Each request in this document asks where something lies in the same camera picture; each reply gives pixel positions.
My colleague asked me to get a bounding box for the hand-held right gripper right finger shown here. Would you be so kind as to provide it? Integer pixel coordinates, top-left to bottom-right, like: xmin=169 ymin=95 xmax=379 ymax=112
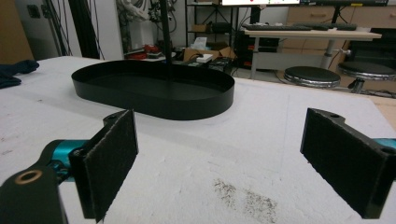
xmin=300 ymin=107 xmax=396 ymax=220

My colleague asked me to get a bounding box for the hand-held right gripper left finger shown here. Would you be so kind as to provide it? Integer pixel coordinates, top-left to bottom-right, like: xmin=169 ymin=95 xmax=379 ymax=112
xmin=68 ymin=108 xmax=139 ymax=224

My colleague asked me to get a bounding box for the black oval tray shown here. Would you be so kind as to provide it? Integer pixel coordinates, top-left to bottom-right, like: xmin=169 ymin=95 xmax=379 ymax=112
xmin=71 ymin=59 xmax=235 ymax=121

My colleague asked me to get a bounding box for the black round stool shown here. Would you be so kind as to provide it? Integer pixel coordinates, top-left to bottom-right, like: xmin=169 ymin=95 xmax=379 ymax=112
xmin=337 ymin=61 xmax=396 ymax=94
xmin=283 ymin=65 xmax=342 ymax=90

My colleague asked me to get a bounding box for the red tool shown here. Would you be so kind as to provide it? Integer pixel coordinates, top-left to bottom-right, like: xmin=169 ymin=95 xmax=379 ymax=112
xmin=126 ymin=44 xmax=163 ymax=61

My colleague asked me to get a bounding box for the wooden desk with metal legs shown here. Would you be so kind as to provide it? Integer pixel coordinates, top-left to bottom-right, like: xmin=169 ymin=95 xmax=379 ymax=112
xmin=243 ymin=28 xmax=383 ymax=80

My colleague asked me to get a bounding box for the dark blue cloth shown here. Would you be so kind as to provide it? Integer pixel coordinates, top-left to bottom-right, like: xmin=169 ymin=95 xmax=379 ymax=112
xmin=0 ymin=59 xmax=40 ymax=90

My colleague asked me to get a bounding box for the black keyboard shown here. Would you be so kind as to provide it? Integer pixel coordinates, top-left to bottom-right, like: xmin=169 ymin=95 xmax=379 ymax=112
xmin=242 ymin=23 xmax=313 ymax=32
xmin=292 ymin=21 xmax=358 ymax=32

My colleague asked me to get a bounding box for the wooden drawer cabinet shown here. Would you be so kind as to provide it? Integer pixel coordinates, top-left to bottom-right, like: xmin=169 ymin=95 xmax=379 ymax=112
xmin=286 ymin=5 xmax=396 ymax=30

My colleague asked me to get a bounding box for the brown cardboard box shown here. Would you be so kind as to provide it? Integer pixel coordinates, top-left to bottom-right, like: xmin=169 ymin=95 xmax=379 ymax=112
xmin=182 ymin=46 xmax=236 ymax=63

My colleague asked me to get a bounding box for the black metal stand pole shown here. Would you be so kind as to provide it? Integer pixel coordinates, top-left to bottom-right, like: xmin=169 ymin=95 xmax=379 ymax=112
xmin=159 ymin=0 xmax=173 ymax=65

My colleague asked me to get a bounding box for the computer monitor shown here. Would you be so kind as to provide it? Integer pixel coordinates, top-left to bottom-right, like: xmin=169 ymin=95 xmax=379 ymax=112
xmin=219 ymin=0 xmax=301 ymax=7

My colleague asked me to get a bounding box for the black metal shelf rack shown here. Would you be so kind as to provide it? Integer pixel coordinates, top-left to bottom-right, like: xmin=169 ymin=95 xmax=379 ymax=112
xmin=184 ymin=0 xmax=241 ymax=49

